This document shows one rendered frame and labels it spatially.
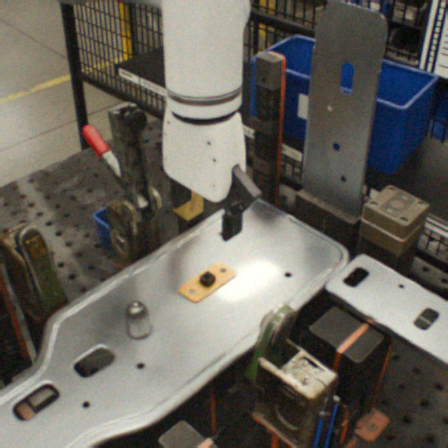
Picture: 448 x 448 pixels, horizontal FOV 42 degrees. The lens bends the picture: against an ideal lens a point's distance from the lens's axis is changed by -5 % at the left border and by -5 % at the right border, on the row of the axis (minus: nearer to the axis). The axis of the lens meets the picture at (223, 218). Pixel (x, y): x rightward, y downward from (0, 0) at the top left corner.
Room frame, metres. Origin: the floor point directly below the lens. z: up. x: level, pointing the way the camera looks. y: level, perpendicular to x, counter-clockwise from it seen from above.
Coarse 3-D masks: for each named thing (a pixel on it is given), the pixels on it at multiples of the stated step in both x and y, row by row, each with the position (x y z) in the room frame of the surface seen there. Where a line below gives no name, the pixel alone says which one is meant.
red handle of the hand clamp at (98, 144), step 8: (88, 128) 0.78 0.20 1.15; (88, 136) 0.77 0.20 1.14; (96, 136) 0.77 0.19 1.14; (96, 144) 0.76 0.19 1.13; (104, 144) 0.76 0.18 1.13; (96, 152) 0.76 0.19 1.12; (104, 152) 0.75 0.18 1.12; (104, 160) 0.75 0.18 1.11; (112, 160) 0.75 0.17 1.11; (112, 168) 0.74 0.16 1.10; (120, 176) 0.73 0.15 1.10; (120, 184) 0.72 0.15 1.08; (136, 192) 0.71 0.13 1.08; (144, 200) 0.70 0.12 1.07; (144, 208) 0.70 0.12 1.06
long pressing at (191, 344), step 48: (192, 240) 0.69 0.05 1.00; (240, 240) 0.69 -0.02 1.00; (288, 240) 0.69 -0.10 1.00; (96, 288) 0.59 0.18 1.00; (144, 288) 0.59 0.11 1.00; (240, 288) 0.59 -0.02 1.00; (288, 288) 0.59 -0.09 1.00; (48, 336) 0.50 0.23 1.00; (96, 336) 0.50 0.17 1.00; (192, 336) 0.50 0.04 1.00; (240, 336) 0.50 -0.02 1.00; (48, 384) 0.42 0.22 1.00; (96, 384) 0.42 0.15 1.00; (144, 384) 0.43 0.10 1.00; (192, 384) 0.43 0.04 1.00; (0, 432) 0.35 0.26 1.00; (48, 432) 0.36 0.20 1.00; (96, 432) 0.36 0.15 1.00
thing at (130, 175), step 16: (112, 112) 0.71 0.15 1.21; (128, 112) 0.71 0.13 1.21; (112, 128) 0.71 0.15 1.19; (128, 128) 0.72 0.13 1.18; (128, 144) 0.71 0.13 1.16; (128, 160) 0.70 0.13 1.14; (144, 160) 0.71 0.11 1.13; (128, 176) 0.69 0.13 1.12; (144, 176) 0.71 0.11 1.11; (128, 192) 0.69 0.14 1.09; (144, 192) 0.71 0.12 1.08
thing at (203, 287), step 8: (216, 264) 0.64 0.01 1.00; (224, 264) 0.64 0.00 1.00; (208, 272) 0.61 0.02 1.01; (216, 272) 0.62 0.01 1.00; (232, 272) 0.62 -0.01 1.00; (192, 280) 0.61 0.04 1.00; (200, 280) 0.60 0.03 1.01; (208, 280) 0.60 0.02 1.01; (216, 280) 0.61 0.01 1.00; (224, 280) 0.61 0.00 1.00; (184, 288) 0.59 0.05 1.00; (192, 288) 0.59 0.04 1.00; (200, 288) 0.59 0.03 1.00; (208, 288) 0.59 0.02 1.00; (216, 288) 0.59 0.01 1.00; (184, 296) 0.58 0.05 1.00; (192, 296) 0.57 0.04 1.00; (200, 296) 0.57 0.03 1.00
